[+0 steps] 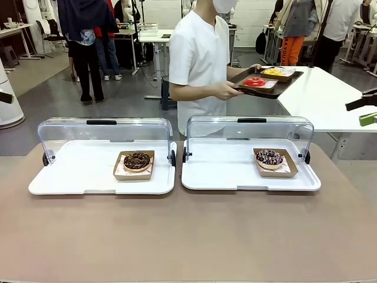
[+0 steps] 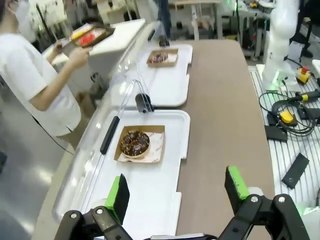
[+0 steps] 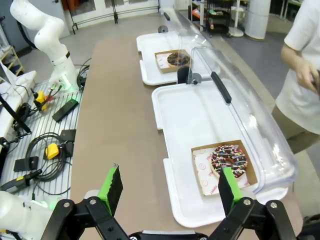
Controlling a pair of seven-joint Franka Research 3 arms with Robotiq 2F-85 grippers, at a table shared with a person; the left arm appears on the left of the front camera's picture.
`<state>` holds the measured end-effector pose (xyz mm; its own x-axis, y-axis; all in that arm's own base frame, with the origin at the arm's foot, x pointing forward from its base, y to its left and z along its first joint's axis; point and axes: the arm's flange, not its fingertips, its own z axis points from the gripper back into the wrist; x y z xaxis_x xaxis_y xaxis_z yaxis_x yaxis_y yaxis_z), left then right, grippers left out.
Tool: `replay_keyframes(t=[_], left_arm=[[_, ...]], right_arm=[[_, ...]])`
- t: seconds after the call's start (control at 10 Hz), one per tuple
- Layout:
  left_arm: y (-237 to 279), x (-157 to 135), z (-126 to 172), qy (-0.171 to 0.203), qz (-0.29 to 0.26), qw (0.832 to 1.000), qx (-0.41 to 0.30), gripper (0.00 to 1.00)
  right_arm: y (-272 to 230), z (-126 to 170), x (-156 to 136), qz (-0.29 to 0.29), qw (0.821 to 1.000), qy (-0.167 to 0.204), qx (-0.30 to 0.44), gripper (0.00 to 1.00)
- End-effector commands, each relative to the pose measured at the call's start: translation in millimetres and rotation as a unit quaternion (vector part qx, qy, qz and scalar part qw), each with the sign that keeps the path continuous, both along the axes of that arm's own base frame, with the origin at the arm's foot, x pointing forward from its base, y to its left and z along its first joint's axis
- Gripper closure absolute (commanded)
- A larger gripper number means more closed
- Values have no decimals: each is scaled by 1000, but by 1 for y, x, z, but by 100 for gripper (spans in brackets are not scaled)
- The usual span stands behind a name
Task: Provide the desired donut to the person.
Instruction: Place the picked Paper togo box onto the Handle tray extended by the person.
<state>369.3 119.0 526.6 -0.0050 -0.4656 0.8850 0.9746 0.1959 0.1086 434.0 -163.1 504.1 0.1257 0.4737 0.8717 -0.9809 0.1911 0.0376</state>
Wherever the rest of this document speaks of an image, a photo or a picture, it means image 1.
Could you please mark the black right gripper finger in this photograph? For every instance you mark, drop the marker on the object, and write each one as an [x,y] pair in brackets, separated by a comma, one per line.
[368,100]
[368,119]

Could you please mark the dark brown serving tray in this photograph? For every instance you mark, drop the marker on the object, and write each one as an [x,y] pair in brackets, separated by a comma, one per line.
[287,84]

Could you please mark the yellow glazed donut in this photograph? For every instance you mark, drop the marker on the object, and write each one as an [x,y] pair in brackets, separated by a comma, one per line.
[287,78]

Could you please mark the red glazed donut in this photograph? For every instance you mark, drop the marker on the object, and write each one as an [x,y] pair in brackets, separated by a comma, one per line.
[271,85]
[250,82]

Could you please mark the yellow sprinkled donut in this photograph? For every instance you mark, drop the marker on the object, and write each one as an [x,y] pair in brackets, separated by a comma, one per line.
[269,71]

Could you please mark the person's right forearm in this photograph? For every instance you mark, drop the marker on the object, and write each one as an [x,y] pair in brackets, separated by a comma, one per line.
[194,91]

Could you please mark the person's left forearm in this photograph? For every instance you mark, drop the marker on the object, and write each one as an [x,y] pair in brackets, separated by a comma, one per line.
[237,70]

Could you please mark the person in white dress shirt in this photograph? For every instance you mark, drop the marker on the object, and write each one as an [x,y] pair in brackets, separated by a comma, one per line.
[338,20]

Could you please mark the chocolate sprinkled donut right case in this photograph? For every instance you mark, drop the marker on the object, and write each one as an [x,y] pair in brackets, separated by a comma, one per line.
[291,168]

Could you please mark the person in orange trousers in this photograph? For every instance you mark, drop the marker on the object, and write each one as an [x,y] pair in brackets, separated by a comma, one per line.
[294,44]

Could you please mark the person in dark jacket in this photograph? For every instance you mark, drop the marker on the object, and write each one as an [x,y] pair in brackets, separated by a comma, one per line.
[85,26]

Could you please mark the chocolate donut with white drizzle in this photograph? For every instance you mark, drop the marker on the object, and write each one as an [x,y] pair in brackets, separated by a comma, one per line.
[269,160]

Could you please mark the person in red jacket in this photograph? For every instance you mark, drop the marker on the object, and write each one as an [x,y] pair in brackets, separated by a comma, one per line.
[110,53]

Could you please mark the chocolate glazed donut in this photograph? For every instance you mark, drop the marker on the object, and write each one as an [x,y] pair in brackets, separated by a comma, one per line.
[136,161]

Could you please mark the chocolate donut left case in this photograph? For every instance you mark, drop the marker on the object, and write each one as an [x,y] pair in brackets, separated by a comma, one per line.
[134,176]

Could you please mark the person's left hand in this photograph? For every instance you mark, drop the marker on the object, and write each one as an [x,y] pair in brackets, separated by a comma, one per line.
[255,67]

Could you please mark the person's right hand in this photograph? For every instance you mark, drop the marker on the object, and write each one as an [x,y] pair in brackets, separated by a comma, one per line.
[226,91]

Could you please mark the grey plastic stool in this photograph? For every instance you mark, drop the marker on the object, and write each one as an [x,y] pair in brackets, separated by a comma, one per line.
[9,57]

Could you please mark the large white table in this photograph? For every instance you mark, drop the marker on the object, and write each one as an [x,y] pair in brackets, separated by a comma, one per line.
[324,97]

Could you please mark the white desk with metal legs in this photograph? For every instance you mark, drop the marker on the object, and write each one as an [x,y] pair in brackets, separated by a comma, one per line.
[14,29]

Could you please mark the clear plastic display lid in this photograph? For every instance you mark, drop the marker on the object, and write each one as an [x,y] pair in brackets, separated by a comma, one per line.
[279,131]
[73,131]

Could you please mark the white display tray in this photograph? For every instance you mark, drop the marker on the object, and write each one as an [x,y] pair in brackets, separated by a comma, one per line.
[221,177]
[82,174]

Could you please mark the black backpack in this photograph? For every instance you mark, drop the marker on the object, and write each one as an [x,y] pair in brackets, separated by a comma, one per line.
[261,42]

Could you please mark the white cylindrical pedestal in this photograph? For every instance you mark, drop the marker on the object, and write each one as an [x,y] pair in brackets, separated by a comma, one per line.
[10,112]

